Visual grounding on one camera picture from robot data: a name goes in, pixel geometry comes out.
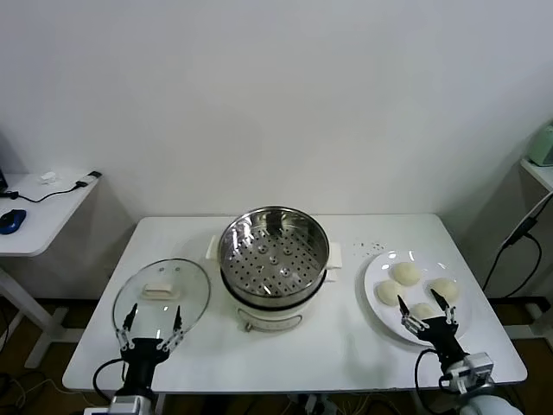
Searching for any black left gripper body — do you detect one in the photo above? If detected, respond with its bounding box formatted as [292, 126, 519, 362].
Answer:
[119, 338, 168, 395]

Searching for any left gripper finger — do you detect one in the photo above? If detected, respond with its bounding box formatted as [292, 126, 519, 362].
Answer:
[114, 302, 139, 350]
[156, 304, 185, 352]

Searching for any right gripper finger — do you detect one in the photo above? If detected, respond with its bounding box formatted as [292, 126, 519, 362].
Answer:
[396, 295, 427, 336]
[429, 287, 459, 326]

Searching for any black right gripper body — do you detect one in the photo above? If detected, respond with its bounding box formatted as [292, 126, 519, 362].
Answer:
[421, 315, 470, 364]

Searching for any white steamed baozi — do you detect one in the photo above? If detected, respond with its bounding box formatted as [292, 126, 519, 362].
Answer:
[374, 280, 405, 307]
[427, 278, 462, 303]
[391, 261, 423, 287]
[409, 302, 442, 323]

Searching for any glass lid with cream handle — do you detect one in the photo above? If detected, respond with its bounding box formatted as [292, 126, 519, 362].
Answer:
[111, 258, 212, 347]

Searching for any perforated steel steamer basket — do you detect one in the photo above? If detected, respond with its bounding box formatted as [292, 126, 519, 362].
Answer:
[217, 206, 332, 309]

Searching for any white round plate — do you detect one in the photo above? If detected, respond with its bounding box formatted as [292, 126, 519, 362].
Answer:
[363, 249, 472, 348]

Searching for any cream electric cooking pot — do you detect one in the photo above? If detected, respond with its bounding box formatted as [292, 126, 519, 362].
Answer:
[207, 233, 346, 334]

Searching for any white power strip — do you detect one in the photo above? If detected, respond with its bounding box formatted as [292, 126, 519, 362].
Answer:
[302, 393, 342, 415]

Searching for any white side desk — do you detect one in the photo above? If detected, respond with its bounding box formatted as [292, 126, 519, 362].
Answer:
[0, 172, 99, 368]

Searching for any blue computer mouse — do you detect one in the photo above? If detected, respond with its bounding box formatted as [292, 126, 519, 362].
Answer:
[0, 208, 27, 235]

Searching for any pale green appliance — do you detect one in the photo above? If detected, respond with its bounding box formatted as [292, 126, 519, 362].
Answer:
[527, 122, 553, 168]

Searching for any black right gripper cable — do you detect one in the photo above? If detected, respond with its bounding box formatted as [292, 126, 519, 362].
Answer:
[414, 348, 451, 407]

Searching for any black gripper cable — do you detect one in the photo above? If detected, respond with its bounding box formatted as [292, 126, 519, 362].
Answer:
[414, 348, 451, 407]
[92, 357, 127, 399]

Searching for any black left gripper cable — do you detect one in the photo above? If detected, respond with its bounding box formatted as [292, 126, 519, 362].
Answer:
[92, 357, 127, 399]

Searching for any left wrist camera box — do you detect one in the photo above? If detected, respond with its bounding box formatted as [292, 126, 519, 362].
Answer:
[107, 393, 153, 415]

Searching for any thin black desk cable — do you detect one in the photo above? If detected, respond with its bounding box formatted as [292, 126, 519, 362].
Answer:
[0, 180, 90, 203]

